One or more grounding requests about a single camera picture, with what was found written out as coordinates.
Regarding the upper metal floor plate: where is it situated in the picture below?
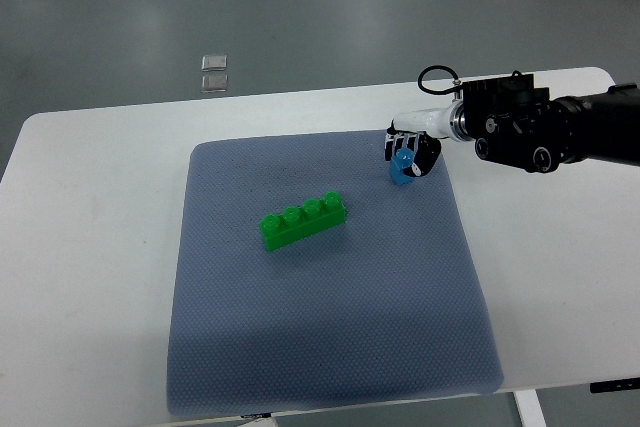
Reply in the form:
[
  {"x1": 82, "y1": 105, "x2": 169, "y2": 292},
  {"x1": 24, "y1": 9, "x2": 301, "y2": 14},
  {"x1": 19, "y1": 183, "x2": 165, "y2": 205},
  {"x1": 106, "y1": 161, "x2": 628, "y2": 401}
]
[{"x1": 201, "y1": 54, "x2": 228, "y2": 72}]

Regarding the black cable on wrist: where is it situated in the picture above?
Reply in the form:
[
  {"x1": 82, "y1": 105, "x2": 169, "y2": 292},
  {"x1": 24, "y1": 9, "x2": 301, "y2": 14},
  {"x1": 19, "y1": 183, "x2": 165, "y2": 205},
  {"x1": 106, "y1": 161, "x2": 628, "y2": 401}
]
[{"x1": 417, "y1": 65, "x2": 464, "y2": 97}]

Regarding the lower metal floor plate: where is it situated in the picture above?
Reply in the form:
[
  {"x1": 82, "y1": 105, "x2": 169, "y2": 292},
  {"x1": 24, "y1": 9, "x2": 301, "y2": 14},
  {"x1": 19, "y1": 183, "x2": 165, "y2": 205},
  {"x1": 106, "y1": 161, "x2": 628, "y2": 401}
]
[{"x1": 201, "y1": 74, "x2": 228, "y2": 93}]

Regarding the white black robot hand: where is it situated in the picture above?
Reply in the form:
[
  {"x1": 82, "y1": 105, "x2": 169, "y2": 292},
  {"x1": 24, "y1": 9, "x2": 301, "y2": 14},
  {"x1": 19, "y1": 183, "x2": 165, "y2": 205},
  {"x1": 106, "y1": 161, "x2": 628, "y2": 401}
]
[{"x1": 384, "y1": 108, "x2": 463, "y2": 179}]

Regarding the blue toy block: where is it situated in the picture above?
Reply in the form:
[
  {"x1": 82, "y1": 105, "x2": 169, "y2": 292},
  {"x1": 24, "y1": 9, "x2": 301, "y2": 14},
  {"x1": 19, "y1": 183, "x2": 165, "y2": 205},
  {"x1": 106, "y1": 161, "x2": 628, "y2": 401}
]
[{"x1": 389, "y1": 147, "x2": 414, "y2": 185}]

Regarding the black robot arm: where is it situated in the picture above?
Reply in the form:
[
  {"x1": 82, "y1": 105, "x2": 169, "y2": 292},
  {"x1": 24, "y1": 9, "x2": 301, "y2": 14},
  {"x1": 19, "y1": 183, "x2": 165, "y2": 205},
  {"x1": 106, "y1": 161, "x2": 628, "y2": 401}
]
[{"x1": 460, "y1": 71, "x2": 639, "y2": 173}]

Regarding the metal floor plate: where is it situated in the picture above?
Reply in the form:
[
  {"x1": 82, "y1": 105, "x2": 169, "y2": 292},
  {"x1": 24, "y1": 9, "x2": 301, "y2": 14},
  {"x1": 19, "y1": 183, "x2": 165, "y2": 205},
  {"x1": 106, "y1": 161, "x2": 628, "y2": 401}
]
[
  {"x1": 201, "y1": 54, "x2": 228, "y2": 72},
  {"x1": 201, "y1": 74, "x2": 228, "y2": 93}
]

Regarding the black table control panel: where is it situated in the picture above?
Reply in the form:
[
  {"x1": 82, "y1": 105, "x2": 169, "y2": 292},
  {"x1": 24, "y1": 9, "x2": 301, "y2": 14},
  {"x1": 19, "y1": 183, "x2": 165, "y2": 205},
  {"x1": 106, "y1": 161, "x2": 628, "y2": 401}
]
[{"x1": 589, "y1": 377, "x2": 640, "y2": 394}]

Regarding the blue-grey textured mat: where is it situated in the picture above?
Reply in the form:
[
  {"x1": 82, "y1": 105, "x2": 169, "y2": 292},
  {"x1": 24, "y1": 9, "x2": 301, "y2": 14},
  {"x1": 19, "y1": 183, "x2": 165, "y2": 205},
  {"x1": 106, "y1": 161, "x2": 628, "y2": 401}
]
[{"x1": 167, "y1": 131, "x2": 503, "y2": 417}]

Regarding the green four-stud toy block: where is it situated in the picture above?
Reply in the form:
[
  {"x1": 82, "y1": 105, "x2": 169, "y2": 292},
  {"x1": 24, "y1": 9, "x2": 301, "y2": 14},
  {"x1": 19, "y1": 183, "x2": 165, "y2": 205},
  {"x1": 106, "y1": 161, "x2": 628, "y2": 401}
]
[{"x1": 259, "y1": 191, "x2": 346, "y2": 252}]

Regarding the white table leg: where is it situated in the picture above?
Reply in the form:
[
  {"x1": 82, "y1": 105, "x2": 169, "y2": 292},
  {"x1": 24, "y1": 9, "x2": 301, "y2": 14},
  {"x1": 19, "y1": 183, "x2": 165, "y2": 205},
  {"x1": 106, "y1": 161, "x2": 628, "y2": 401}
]
[{"x1": 513, "y1": 390, "x2": 547, "y2": 427}]

